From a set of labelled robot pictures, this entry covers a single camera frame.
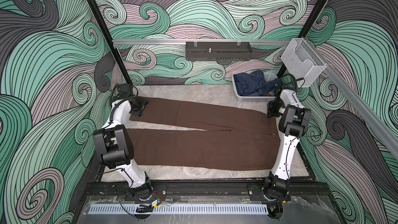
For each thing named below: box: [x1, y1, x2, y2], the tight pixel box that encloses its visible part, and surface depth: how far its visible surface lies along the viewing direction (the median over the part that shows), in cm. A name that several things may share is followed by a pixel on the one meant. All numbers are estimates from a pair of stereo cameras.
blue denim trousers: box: [233, 70, 280, 96], surface depth 113 cm
